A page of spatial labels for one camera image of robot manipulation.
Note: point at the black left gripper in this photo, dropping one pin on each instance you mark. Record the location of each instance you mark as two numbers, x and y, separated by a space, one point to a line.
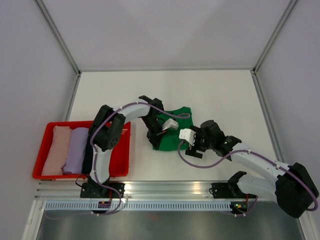
154 138

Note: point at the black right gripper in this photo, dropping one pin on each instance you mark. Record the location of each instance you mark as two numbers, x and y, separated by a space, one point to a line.
198 133

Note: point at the green t shirt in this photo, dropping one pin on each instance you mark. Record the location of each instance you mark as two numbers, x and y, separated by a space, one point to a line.
170 140

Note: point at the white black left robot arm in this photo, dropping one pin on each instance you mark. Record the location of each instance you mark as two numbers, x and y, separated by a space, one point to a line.
105 133

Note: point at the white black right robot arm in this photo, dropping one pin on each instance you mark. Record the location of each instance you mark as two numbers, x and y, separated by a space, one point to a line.
290 186

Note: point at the red plastic bin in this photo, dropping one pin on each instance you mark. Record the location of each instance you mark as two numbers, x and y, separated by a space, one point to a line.
119 162

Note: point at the black rolled t shirt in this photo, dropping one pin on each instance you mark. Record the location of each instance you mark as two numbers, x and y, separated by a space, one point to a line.
88 159

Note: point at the lavender rolled t shirt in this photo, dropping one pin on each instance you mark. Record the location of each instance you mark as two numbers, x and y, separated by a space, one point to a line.
76 151

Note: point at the pink rolled t shirt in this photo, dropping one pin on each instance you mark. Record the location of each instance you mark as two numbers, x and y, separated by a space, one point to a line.
58 152

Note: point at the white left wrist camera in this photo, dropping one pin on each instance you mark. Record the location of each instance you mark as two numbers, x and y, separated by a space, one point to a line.
170 124

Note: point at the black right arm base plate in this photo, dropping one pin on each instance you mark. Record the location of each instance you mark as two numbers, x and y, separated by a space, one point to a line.
225 190

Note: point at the aluminium mounting rail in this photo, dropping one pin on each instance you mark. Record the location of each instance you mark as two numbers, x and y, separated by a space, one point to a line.
133 190

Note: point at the white slotted cable duct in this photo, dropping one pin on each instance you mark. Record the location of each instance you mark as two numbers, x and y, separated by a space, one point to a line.
52 205

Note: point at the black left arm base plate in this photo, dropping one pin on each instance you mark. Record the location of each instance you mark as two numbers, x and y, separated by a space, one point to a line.
114 190

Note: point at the aluminium frame post left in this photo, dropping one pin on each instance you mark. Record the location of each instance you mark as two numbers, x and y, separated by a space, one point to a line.
57 35

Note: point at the aluminium frame post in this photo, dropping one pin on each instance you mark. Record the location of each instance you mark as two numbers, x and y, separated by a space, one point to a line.
57 35
276 32

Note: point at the aluminium frame post right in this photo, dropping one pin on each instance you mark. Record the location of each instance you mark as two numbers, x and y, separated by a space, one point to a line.
276 32

